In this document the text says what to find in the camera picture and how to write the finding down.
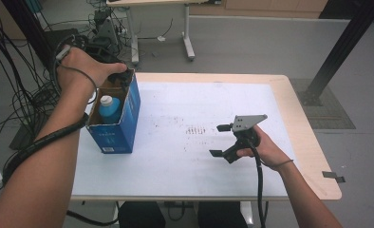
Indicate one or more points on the white power adapter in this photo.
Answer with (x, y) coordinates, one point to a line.
(161, 38)

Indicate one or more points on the black floor plate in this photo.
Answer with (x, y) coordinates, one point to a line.
(19, 141)

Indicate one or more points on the person's left leg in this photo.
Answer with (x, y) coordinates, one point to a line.
(142, 217)

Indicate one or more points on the black cloth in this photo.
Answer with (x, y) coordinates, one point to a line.
(223, 217)

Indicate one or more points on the black equipment case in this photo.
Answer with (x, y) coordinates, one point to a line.
(53, 36)

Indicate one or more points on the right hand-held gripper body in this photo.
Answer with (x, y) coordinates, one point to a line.
(246, 123)

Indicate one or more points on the person's left hand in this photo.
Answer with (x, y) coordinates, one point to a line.
(80, 71)

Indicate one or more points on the grey tape strip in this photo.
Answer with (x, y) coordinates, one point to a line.
(333, 176)

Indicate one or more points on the white-legged desk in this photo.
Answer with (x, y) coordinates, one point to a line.
(188, 31)

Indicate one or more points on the blue cardboard box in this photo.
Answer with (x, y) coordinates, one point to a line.
(115, 139)

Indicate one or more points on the black metal post with base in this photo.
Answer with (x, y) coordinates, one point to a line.
(349, 34)

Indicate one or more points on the black computer tower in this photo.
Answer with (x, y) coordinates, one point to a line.
(101, 14)

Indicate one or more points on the blue bottle with white cap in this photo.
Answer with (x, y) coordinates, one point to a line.
(109, 110)

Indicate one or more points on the person's right hand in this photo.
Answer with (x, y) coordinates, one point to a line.
(269, 152)

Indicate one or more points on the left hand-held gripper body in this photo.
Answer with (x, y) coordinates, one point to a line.
(107, 34)

